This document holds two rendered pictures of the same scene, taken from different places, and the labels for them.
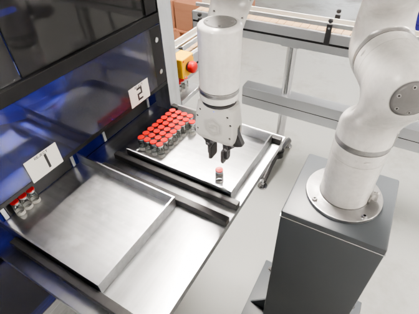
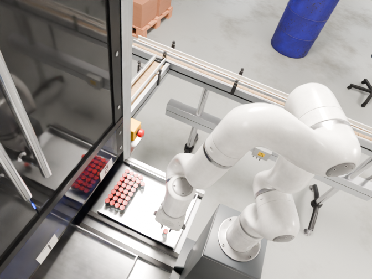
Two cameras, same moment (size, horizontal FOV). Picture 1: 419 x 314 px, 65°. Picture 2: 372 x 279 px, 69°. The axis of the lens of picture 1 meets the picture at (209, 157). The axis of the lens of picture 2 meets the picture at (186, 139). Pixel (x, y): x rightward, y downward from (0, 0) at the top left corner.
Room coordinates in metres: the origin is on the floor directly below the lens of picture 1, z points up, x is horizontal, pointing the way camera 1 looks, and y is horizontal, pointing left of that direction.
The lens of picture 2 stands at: (0.25, 0.14, 1.99)
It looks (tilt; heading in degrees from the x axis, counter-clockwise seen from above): 51 degrees down; 338
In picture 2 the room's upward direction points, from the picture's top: 15 degrees clockwise
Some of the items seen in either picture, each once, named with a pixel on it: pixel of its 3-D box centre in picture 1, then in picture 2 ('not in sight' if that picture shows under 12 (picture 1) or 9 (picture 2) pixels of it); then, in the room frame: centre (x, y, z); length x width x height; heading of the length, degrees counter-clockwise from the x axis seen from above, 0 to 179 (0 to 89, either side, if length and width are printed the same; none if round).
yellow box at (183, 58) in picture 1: (180, 63); (131, 129); (1.08, 0.09, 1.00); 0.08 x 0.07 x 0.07; 58
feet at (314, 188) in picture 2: not in sight; (313, 206); (0.96, -1.41, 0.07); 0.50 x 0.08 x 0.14; 148
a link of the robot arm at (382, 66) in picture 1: (383, 101); (269, 218); (0.53, -0.34, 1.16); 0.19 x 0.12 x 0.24; 172
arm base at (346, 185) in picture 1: (351, 169); (246, 231); (0.56, -0.34, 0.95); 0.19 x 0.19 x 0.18
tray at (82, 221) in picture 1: (87, 211); (77, 270); (0.51, 0.30, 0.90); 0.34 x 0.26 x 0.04; 58
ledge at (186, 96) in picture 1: (176, 90); (124, 139); (1.11, 0.11, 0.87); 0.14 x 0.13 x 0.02; 58
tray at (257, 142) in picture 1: (200, 146); (149, 203); (0.74, 0.02, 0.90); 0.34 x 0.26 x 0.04; 57
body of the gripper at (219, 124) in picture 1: (219, 115); (171, 214); (0.61, -0.03, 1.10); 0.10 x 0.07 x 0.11; 58
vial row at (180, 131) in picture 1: (176, 134); (132, 194); (0.79, 0.10, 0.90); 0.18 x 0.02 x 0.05; 148
